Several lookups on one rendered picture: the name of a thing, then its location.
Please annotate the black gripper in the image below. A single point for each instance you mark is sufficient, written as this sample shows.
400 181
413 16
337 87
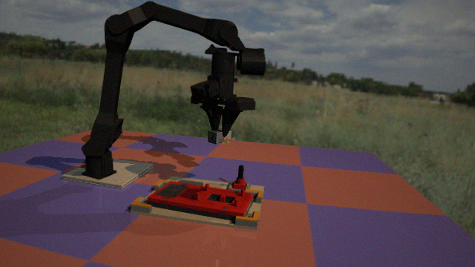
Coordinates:
233 104

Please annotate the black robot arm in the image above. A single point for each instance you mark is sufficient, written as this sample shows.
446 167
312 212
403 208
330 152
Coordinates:
119 32

